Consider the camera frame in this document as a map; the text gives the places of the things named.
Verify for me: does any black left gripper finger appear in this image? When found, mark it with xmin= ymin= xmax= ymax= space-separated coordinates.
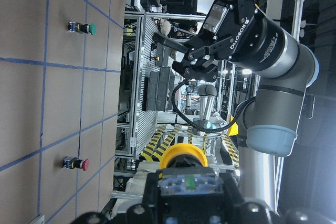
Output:
xmin=71 ymin=211 xmax=109 ymax=224

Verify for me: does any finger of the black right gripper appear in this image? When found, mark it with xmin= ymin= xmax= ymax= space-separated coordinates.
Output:
xmin=285 ymin=208 xmax=335 ymax=224

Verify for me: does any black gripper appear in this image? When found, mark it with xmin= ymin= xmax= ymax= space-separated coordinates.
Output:
xmin=153 ymin=0 xmax=285 ymax=82

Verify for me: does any yellow push button switch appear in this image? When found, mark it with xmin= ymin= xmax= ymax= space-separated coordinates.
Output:
xmin=156 ymin=143 xmax=224 ymax=198

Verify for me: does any red push button switch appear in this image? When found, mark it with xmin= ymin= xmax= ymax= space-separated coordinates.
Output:
xmin=62 ymin=156 xmax=89 ymax=171

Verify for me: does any black corrugated cable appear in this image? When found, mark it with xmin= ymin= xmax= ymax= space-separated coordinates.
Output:
xmin=172 ymin=81 xmax=238 ymax=133

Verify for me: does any green push button switch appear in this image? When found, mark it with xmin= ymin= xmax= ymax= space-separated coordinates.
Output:
xmin=68 ymin=22 xmax=97 ymax=35

